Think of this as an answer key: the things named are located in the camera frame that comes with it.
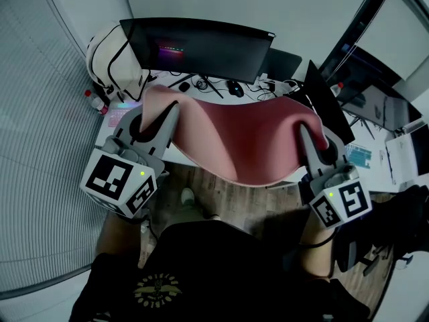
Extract tangled black desk cables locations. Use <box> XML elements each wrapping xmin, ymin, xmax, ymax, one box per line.
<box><xmin>247</xmin><ymin>76</ymin><xmax>300</xmax><ymax>102</ymax></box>

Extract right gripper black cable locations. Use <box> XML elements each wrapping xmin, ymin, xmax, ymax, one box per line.
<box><xmin>297</xmin><ymin>225</ymin><xmax>340</xmax><ymax>250</ymax></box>

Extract person's leg and shoe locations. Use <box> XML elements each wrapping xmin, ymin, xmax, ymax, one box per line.
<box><xmin>166</xmin><ymin>187</ymin><xmax>223</xmax><ymax>228</ymax></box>

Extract black monitor stand legs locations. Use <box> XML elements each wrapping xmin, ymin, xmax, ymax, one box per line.
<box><xmin>167</xmin><ymin>73</ymin><xmax>225</xmax><ymax>99</ymax></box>

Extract white backpack with black trim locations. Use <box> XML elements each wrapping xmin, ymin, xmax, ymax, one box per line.
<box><xmin>85</xmin><ymin>21</ymin><xmax>151</xmax><ymax>103</ymax></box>

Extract blue keyboard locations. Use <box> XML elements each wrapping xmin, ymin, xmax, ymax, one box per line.
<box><xmin>344</xmin><ymin>142</ymin><xmax>373</xmax><ymax>169</ymax></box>

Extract black tilted monitor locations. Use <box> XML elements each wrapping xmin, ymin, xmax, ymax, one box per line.
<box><xmin>303</xmin><ymin>59</ymin><xmax>357</xmax><ymax>146</ymax></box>

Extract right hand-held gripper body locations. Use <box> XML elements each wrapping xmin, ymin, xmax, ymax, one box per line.
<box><xmin>298</xmin><ymin>162</ymin><xmax>373</xmax><ymax>229</ymax></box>

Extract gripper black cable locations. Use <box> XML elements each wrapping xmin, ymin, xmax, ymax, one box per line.
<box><xmin>132</xmin><ymin>212</ymin><xmax>159</xmax><ymax>242</ymax></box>
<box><xmin>297</xmin><ymin>225</ymin><xmax>340</xmax><ymax>250</ymax></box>

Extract white desk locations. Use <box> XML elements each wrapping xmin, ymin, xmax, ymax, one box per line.
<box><xmin>95</xmin><ymin>68</ymin><xmax>429</xmax><ymax>195</ymax></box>

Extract white open laptop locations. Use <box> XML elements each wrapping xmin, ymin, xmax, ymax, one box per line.
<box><xmin>384</xmin><ymin>123</ymin><xmax>429</xmax><ymax>186</ymax></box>

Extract pink mouse pad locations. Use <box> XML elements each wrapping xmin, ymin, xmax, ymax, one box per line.
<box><xmin>139</xmin><ymin>85</ymin><xmax>331</xmax><ymax>189</ymax></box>

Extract pink keyboard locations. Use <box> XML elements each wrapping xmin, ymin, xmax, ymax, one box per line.
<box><xmin>107</xmin><ymin>101</ymin><xmax>135</xmax><ymax>129</ymax></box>

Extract black chair back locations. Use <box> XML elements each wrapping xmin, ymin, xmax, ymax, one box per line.
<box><xmin>259</xmin><ymin>47</ymin><xmax>303</xmax><ymax>82</ymax></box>

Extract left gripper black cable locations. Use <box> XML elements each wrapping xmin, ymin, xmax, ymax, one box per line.
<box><xmin>132</xmin><ymin>212</ymin><xmax>159</xmax><ymax>242</ymax></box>

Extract dark wide monitor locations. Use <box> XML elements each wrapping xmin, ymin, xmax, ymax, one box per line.
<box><xmin>340</xmin><ymin>83</ymin><xmax>424</xmax><ymax>133</ymax></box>

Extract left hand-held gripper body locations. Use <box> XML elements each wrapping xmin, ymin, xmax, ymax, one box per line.
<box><xmin>79</xmin><ymin>133</ymin><xmax>167</xmax><ymax>219</ymax></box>

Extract black computer mouse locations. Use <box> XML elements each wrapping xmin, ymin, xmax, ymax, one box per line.
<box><xmin>227</xmin><ymin>79</ymin><xmax>245</xmax><ymax>98</ymax></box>

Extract person's left forearm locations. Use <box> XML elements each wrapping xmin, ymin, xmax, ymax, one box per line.
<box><xmin>95</xmin><ymin>211</ymin><xmax>152</xmax><ymax>272</ymax></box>

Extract black computer monitor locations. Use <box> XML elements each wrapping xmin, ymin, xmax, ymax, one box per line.
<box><xmin>119</xmin><ymin>17</ymin><xmax>277</xmax><ymax>85</ymax></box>

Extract person's black printed shirt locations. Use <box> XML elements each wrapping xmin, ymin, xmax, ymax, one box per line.
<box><xmin>68</xmin><ymin>219</ymin><xmax>371</xmax><ymax>322</ymax></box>

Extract person's right forearm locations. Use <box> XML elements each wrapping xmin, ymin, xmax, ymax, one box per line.
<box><xmin>299</xmin><ymin>209</ymin><xmax>336</xmax><ymax>278</ymax></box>

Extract black office chair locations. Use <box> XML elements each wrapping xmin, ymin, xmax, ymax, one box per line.
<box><xmin>334</xmin><ymin>184</ymin><xmax>429</xmax><ymax>276</ymax></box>

